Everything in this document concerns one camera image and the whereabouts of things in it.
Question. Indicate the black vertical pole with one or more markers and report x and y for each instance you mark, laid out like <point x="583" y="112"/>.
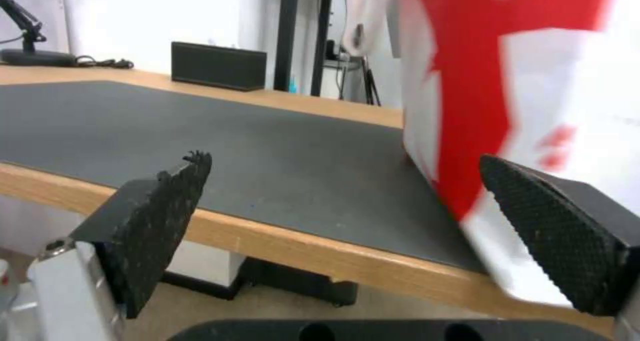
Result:
<point x="300" y="33"/>

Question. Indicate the dark grey desk mat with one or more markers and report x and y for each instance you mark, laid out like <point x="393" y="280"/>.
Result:
<point x="225" y="146"/>

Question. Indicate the black desk base foot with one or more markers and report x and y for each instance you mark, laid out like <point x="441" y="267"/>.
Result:
<point x="280" y="281"/>

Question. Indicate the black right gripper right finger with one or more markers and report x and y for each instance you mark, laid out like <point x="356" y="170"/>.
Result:
<point x="560" y="224"/>

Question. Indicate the white desk leg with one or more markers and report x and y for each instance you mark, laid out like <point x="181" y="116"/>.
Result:
<point x="212" y="266"/>

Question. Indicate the black rectangular speaker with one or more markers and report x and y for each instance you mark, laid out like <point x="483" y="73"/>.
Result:
<point x="217" y="65"/>

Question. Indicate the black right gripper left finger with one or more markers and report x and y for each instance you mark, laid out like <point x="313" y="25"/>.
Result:
<point x="150" y="221"/>

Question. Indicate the red and white takeout bag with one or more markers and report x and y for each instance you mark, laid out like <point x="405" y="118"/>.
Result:
<point x="500" y="93"/>

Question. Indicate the black desk lamp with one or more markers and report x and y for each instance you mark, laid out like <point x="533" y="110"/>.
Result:
<point x="25" y="48"/>

